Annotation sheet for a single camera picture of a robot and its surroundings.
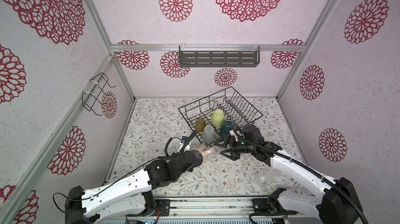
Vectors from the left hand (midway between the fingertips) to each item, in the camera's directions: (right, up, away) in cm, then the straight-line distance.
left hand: (189, 156), depth 75 cm
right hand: (+13, +5, -1) cm, 14 cm away
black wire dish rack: (+29, +25, +32) cm, 50 cm away
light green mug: (+16, +18, +20) cm, 31 cm away
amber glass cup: (+6, +14, +20) cm, 25 cm away
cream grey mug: (+10, +8, +13) cm, 18 cm away
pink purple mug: (+7, +3, -4) cm, 9 cm away
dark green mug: (+21, +13, +14) cm, 29 cm away
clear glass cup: (+39, -13, +7) cm, 42 cm away
